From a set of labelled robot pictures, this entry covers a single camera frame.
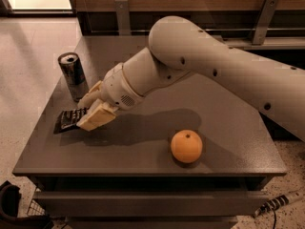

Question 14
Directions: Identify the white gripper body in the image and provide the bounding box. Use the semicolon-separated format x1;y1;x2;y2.
101;63;144;111

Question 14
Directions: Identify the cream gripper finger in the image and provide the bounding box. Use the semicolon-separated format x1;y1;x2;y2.
76;99;116;132
77;80;102;108

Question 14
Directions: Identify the black rxbar chocolate bar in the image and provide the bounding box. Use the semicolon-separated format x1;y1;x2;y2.
53;108;88;134

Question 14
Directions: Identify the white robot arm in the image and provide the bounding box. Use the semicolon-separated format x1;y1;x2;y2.
76;16;305;140

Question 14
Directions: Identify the silver blue redbull can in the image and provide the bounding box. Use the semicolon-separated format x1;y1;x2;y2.
58;52;89;102

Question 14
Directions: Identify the orange fruit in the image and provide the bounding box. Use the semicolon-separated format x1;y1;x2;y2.
171;130;203;163

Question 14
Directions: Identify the grey cabinet drawer front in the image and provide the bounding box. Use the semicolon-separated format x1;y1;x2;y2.
33;191;267;217

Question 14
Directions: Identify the striped power strip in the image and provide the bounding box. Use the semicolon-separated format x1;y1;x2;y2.
253;190;303;218

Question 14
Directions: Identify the left metal bracket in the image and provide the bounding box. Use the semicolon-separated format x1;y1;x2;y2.
115;0;132;35

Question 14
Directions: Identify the metal bracket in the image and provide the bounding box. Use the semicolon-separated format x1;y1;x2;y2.
115;0;132;35
252;0;280;45

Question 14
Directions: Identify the wire basket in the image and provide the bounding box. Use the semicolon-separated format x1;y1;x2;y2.
27;198;47;216

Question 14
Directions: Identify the right metal bracket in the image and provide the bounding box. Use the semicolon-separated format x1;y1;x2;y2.
252;0;280;45

